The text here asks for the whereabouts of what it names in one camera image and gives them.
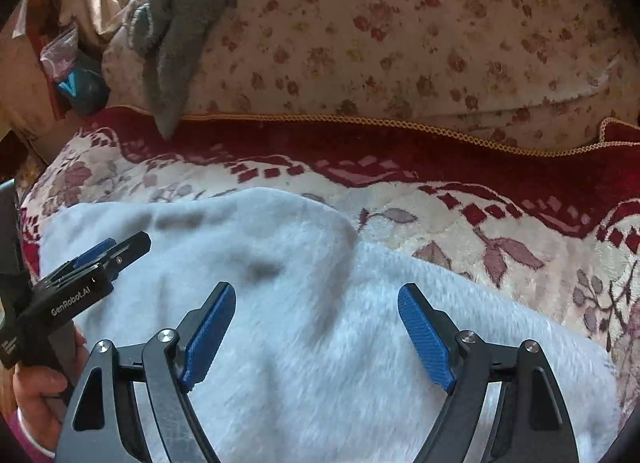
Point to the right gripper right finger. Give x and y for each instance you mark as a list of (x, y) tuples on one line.
[(531, 422)]

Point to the dark teal bag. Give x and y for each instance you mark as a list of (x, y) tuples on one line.
[(84, 87)]

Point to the beige floral quilt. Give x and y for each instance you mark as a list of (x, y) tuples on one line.
[(538, 74)]

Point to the grey-green towel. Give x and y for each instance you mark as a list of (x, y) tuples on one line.
[(169, 36)]

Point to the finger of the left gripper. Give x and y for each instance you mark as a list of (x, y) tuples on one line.
[(123, 254), (84, 259)]

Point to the person's left hand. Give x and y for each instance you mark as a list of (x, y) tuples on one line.
[(34, 424)]

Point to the light grey sweatpants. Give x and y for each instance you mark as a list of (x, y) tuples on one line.
[(316, 365)]

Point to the red floral plush blanket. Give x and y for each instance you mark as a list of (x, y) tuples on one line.
[(557, 231)]

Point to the beige curtain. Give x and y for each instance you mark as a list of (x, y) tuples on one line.
[(25, 98)]

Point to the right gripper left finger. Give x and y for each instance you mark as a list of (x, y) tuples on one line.
[(103, 422)]

